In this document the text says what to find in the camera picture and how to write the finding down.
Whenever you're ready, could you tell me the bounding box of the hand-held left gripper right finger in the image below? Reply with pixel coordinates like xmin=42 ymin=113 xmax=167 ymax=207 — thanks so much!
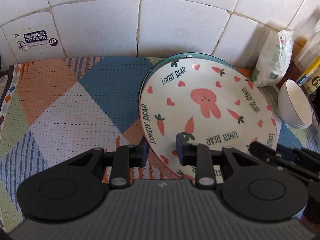
xmin=176 ymin=133 xmax=263 ymax=188

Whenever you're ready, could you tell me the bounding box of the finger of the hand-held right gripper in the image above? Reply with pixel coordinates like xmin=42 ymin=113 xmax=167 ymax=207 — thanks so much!
xmin=247 ymin=141 xmax=320 ymax=180
xmin=277 ymin=147 xmax=320 ymax=167

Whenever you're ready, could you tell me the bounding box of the white salt bag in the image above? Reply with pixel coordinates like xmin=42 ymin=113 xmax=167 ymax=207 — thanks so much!
xmin=251 ymin=29 xmax=295 ymax=87

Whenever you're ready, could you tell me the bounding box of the teal fried egg print plate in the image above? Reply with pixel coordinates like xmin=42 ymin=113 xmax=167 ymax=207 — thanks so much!
xmin=137 ymin=52 xmax=238 ymax=140

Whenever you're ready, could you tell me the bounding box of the checked patchwork tablecloth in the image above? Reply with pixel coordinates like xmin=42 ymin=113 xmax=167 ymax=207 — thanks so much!
xmin=0 ymin=56 xmax=320 ymax=220

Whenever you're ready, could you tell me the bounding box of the clear vinegar bottle yellow cap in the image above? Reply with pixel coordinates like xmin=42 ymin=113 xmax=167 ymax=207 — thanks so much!
xmin=295 ymin=30 xmax=320 ymax=98

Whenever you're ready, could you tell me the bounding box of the rabbit and carrot print plate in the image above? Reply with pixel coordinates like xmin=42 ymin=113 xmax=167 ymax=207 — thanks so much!
xmin=139 ymin=55 xmax=278 ymax=180

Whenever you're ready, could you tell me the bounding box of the white ribbed bowl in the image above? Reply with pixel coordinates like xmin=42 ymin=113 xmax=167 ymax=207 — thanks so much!
xmin=278 ymin=79 xmax=314 ymax=130

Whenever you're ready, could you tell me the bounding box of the small white wall sticker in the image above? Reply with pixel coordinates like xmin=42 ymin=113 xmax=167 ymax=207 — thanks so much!
xmin=11 ymin=24 xmax=63 ymax=64

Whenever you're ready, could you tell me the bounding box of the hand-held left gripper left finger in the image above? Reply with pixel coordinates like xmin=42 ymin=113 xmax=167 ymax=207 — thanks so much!
xmin=57 ymin=137 xmax=150 ymax=189

